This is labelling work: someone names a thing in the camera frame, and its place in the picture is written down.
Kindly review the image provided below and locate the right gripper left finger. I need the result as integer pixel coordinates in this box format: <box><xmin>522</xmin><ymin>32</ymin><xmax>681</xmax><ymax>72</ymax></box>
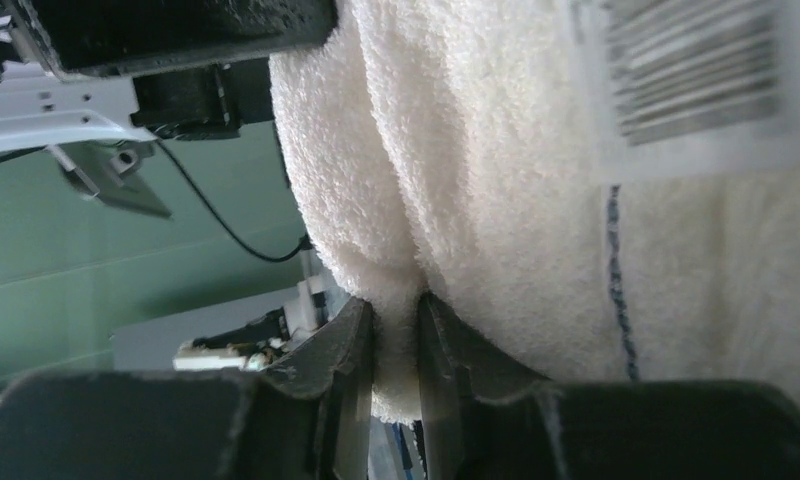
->
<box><xmin>260</xmin><ymin>298</ymin><xmax>374</xmax><ymax>479</ymax></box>

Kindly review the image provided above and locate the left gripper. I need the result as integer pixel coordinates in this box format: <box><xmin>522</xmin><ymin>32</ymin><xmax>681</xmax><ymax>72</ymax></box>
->
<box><xmin>3</xmin><ymin>1</ymin><xmax>338</xmax><ymax>140</ymax></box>

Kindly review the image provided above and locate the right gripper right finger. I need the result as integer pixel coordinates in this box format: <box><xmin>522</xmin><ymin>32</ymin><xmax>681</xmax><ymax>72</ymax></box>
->
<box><xmin>417</xmin><ymin>294</ymin><xmax>549</xmax><ymax>479</ymax></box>

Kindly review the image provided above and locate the cream towel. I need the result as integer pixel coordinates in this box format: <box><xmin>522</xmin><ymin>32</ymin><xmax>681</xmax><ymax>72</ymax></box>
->
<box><xmin>270</xmin><ymin>1</ymin><xmax>800</xmax><ymax>422</ymax></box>

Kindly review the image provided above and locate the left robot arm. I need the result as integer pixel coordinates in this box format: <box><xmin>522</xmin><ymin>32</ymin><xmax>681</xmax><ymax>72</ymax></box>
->
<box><xmin>0</xmin><ymin>1</ymin><xmax>338</xmax><ymax>218</ymax></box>

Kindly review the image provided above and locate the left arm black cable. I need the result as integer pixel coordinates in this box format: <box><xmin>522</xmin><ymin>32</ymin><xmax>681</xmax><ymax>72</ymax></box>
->
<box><xmin>154</xmin><ymin>139</ymin><xmax>315</xmax><ymax>265</ymax></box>

